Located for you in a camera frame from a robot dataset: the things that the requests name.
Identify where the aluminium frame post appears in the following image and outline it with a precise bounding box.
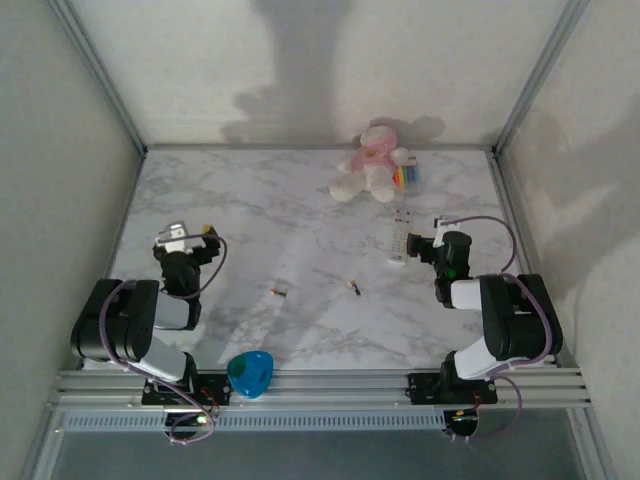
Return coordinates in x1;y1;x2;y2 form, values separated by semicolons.
492;0;591;154
47;0;149;156

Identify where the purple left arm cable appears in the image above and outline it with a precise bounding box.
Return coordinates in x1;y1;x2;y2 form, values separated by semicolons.
98;234;229;447

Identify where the white plush toy pink shirt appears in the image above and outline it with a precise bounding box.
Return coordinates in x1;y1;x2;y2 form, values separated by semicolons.
328;119;417;204

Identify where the aluminium side rail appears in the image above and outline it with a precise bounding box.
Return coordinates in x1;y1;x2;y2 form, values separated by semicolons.
487;149;560;369

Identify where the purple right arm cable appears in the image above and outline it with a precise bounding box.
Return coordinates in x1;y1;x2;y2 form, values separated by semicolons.
438;214;557;444

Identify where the aluminium mounting rail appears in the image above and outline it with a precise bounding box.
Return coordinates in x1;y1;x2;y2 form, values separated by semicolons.
47;367;592;412

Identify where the blue green triangular plastic toy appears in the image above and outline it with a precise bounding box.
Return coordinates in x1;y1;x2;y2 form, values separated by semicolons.
226;350;275;400

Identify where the rainbow marker pack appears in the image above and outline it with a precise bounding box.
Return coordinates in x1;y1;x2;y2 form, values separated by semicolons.
392;162;424;194

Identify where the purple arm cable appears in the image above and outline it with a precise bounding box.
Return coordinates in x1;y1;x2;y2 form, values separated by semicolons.
98;234;229;447
438;214;557;444

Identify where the round dark controller housing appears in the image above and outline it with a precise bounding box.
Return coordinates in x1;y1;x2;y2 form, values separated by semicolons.
163;410;214;436
442;407;481;440

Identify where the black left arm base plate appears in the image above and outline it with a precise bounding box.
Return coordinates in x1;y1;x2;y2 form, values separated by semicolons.
141;372;234;407

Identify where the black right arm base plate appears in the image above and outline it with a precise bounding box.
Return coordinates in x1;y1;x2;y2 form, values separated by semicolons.
407;372;500;406

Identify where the aluminium frame leg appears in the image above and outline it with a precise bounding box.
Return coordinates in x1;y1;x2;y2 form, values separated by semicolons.
19;407;66;480
569;407;617;480

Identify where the white remote control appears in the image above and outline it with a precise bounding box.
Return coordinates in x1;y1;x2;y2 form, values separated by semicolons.
387;207;416;269

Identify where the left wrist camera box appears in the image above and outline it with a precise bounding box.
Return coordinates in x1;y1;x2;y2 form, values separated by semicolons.
156;218;195;254

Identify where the aluminium table edge rail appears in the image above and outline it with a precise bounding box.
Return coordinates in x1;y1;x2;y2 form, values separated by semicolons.
142;143;497;152

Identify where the grey slotted cable duct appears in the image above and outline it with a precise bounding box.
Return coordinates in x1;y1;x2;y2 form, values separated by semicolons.
55;409;447;434

